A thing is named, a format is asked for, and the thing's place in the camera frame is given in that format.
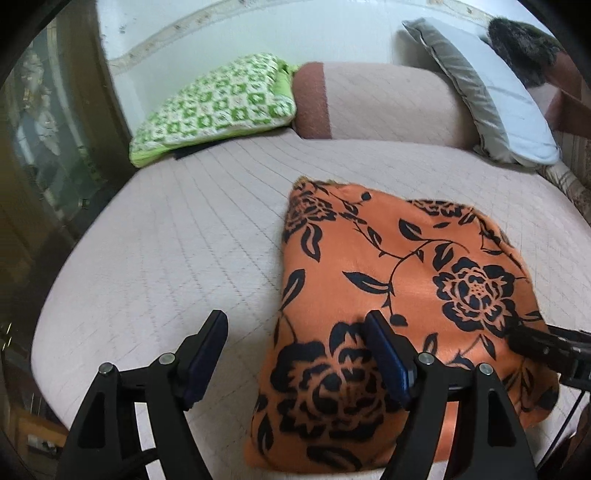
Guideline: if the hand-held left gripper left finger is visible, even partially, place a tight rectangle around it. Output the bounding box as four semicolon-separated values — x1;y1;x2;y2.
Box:
58;309;229;480

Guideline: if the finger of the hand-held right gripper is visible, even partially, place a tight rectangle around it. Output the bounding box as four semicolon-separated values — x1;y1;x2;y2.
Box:
507;324;591;391

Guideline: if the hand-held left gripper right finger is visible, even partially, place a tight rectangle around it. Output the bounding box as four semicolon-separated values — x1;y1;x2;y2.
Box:
364;309;539;480

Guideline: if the orange floral shirt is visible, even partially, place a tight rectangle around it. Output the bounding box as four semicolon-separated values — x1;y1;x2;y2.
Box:
244;179;560;474

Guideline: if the pink quilted sofa bed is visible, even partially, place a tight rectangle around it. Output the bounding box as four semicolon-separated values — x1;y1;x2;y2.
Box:
30;60;591;480

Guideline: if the striped beige cushion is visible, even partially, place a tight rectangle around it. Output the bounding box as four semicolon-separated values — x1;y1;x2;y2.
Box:
538;131;591;217

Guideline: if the grey pillow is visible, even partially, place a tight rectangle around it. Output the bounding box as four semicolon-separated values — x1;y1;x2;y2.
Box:
402;17;561;167

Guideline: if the green checked pillow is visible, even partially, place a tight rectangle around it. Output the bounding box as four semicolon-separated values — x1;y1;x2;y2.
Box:
129;53;298;168

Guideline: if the wooden door with glass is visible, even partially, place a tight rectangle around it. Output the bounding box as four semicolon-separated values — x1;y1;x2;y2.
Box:
0;18;134;324

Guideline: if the pink bolster cushion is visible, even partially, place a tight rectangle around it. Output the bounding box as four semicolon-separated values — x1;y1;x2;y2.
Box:
292;61;478;149

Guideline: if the fur-trimmed dark coat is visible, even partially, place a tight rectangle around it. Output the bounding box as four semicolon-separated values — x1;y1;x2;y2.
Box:
487;16;566;88

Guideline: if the black cable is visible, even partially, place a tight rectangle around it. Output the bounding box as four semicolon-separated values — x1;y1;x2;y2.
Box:
551;390;585;467

